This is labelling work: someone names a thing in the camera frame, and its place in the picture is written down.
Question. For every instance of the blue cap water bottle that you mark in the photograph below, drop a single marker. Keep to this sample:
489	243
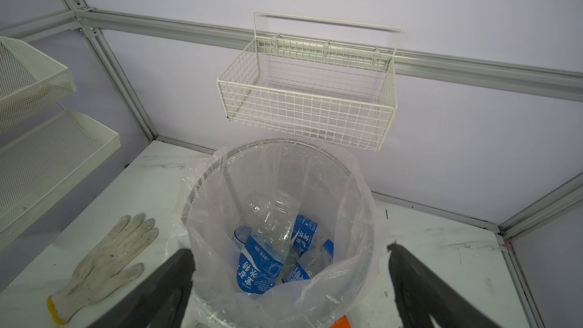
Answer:
311	263

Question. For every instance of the clear plastic bin liner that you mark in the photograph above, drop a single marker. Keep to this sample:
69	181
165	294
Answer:
273	237

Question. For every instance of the white wire wall basket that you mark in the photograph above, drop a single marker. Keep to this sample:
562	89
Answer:
333	91

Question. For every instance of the grey mesh waste bin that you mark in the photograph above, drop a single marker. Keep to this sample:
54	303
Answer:
268	182

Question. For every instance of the white mesh lower shelf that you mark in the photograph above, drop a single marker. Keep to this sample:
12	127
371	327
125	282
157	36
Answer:
41	167

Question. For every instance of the blue label water bottle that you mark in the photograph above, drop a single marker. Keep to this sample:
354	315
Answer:
240	236

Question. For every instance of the white mesh shelf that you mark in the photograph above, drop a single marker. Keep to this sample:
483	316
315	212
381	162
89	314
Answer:
30	82
41	167

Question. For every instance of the white cotton work glove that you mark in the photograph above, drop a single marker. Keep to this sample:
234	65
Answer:
105	268

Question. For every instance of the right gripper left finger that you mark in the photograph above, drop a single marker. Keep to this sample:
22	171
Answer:
160	300

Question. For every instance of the orange label juice bottle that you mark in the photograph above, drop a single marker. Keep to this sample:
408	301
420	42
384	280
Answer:
343	322

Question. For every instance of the crushed blue label bottle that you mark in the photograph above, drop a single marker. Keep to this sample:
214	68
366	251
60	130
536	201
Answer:
272	218

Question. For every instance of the white mesh upper shelf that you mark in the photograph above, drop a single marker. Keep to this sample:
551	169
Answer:
30	82

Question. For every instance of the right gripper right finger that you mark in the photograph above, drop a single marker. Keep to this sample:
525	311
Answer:
423	299

